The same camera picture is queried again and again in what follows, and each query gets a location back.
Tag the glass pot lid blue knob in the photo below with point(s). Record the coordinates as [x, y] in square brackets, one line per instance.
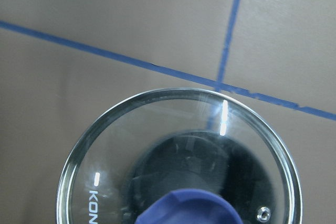
[93, 181]

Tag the dark blue saucepan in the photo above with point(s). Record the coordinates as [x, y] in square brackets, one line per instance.
[200, 160]

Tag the brown paper table cover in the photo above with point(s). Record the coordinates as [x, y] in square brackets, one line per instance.
[65, 62]

